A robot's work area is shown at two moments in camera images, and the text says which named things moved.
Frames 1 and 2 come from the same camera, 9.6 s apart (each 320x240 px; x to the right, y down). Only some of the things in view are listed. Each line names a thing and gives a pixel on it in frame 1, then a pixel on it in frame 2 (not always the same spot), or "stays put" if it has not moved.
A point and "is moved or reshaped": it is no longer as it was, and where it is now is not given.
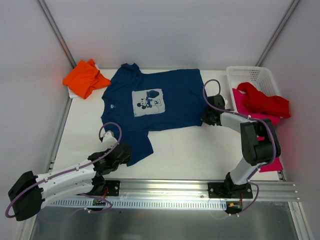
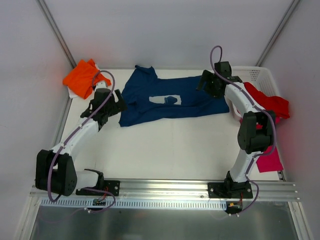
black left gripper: (122, 153) → (116, 104)
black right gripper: (208, 117) → (206, 81)
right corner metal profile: (272, 42) stays put
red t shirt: (256, 100) stays put
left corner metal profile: (55, 31) stays put
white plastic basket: (261, 77) stays put
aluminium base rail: (185, 190) stays put
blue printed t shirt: (135, 102) is moved or reshaped
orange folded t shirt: (84, 77) stays put
